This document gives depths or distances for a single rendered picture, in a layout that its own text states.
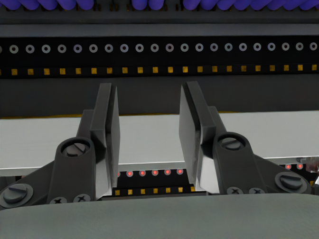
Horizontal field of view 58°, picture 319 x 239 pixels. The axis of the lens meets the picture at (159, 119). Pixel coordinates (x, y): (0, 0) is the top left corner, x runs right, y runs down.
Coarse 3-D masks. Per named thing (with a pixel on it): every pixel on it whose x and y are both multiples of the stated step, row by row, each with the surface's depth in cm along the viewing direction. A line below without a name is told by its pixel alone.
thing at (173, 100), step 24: (0, 96) 43; (24, 96) 44; (48, 96) 44; (72, 96) 44; (96, 96) 45; (120, 96) 45; (144, 96) 45; (168, 96) 46; (216, 96) 46; (240, 96) 47; (264, 96) 47; (288, 96) 47; (312, 96) 48
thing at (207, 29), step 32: (0, 32) 37; (32, 32) 37; (64, 32) 38; (96, 32) 38; (128, 32) 38; (160, 32) 39; (192, 32) 39; (224, 32) 39; (256, 32) 40; (288, 32) 40
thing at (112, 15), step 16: (128, 0) 36; (176, 0) 36; (0, 16) 35; (16, 16) 35; (32, 16) 35; (48, 16) 35; (64, 16) 35; (80, 16) 35; (96, 16) 36; (112, 16) 36; (128, 16) 36; (144, 16) 36; (160, 16) 36; (176, 16) 36; (192, 16) 37; (208, 16) 37; (224, 16) 37; (240, 16) 37; (256, 16) 37; (272, 16) 37; (288, 16) 38; (304, 16) 38
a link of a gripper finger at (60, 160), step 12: (60, 144) 10; (72, 144) 10; (84, 144) 10; (60, 156) 9; (72, 156) 9; (84, 156) 9; (60, 168) 9; (72, 168) 9; (84, 168) 9; (60, 180) 8; (72, 180) 8; (84, 180) 8; (48, 192) 8; (60, 192) 8; (72, 192) 8; (84, 192) 8
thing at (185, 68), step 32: (0, 64) 38; (32, 64) 38; (64, 64) 38; (96, 64) 39; (128, 64) 39; (160, 64) 39; (192, 64) 40; (224, 64) 40; (256, 64) 40; (288, 64) 41
